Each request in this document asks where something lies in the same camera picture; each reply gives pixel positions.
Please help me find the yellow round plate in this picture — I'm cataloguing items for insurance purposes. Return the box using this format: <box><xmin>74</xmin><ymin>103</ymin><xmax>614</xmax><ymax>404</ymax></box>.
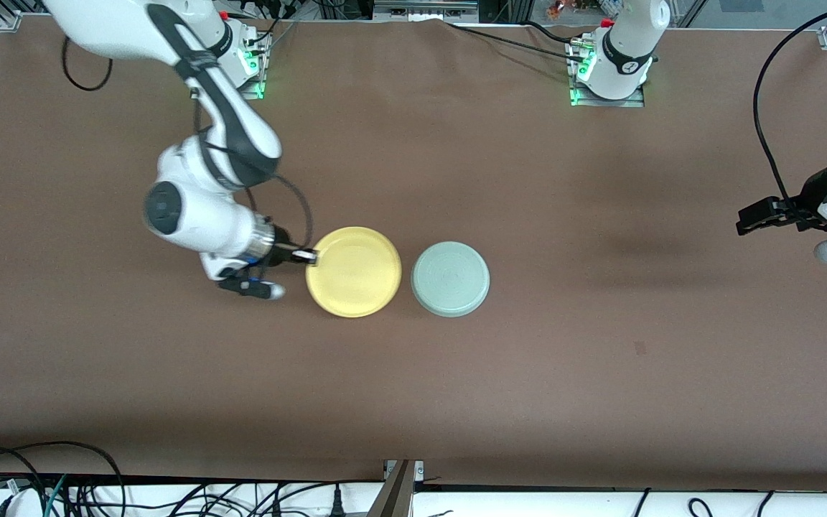
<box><xmin>305</xmin><ymin>226</ymin><xmax>403</xmax><ymax>319</ymax></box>

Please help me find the pale green round plate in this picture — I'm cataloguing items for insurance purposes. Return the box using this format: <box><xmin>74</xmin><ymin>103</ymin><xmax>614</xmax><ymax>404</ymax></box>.
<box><xmin>411</xmin><ymin>241</ymin><xmax>491</xmax><ymax>318</ymax></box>

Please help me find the brown table cloth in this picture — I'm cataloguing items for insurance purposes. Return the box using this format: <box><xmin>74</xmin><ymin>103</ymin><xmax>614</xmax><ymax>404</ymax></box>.
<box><xmin>0</xmin><ymin>14</ymin><xmax>827</xmax><ymax>493</ymax></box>

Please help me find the aluminium profile beam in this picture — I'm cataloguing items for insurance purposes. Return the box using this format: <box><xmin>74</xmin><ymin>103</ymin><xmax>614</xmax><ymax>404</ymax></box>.
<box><xmin>367</xmin><ymin>460</ymin><xmax>425</xmax><ymax>517</ymax></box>

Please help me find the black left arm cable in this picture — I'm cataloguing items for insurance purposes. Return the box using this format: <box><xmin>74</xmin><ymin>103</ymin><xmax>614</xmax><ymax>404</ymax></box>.
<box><xmin>752</xmin><ymin>0</ymin><xmax>827</xmax><ymax>213</ymax></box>

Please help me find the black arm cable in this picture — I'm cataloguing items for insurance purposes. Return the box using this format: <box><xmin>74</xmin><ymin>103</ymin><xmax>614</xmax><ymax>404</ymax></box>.
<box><xmin>61</xmin><ymin>36</ymin><xmax>314</xmax><ymax>253</ymax></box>
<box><xmin>752</xmin><ymin>0</ymin><xmax>827</xmax><ymax>213</ymax></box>

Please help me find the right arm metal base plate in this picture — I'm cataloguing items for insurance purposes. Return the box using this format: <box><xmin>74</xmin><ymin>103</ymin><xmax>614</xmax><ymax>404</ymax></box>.
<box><xmin>238</xmin><ymin>32</ymin><xmax>266</xmax><ymax>100</ymax></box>

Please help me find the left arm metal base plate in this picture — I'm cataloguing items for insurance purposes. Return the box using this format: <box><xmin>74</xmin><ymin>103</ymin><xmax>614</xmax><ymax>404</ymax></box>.
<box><xmin>568</xmin><ymin>39</ymin><xmax>646</xmax><ymax>108</ymax></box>

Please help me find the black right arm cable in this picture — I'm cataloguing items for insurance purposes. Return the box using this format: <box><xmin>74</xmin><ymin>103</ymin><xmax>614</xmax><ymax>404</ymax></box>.
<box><xmin>61</xmin><ymin>36</ymin><xmax>314</xmax><ymax>253</ymax></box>

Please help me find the grey metal rail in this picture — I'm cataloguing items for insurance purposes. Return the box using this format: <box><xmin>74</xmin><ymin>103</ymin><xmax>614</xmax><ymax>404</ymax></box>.
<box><xmin>374</xmin><ymin>0</ymin><xmax>480</xmax><ymax>22</ymax></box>

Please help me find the black looped cable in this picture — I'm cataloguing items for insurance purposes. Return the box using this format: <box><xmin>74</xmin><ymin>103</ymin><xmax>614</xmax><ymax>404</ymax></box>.
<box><xmin>0</xmin><ymin>441</ymin><xmax>126</xmax><ymax>517</ymax></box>

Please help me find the short black base cable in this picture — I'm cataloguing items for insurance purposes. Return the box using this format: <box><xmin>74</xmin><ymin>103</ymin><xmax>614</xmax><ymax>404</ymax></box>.
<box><xmin>525</xmin><ymin>20</ymin><xmax>581</xmax><ymax>44</ymax></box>

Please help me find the long black base cable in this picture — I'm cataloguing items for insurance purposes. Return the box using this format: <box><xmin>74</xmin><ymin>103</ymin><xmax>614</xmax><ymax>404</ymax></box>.
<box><xmin>446</xmin><ymin>22</ymin><xmax>583</xmax><ymax>62</ymax></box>

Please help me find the teal cable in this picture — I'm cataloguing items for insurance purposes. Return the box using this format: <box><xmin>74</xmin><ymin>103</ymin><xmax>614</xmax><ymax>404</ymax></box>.
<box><xmin>44</xmin><ymin>474</ymin><xmax>68</xmax><ymax>517</ymax></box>

